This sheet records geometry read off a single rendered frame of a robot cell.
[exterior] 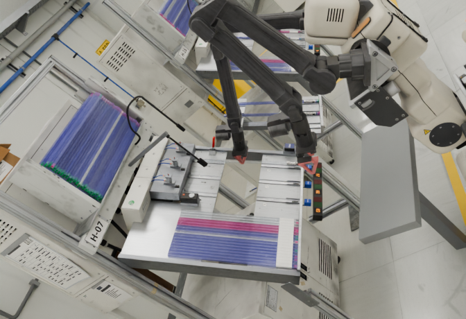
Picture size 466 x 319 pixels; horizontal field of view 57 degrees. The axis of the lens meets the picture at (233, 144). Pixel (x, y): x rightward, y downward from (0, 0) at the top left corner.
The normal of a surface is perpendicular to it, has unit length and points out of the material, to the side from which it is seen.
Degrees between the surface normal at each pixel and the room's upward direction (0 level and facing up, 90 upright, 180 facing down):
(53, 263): 92
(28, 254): 86
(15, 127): 90
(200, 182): 45
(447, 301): 0
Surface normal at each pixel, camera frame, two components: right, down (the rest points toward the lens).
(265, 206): -0.04, -0.77
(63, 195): -0.14, 0.64
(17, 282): 0.67, -0.50
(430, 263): -0.73, -0.59
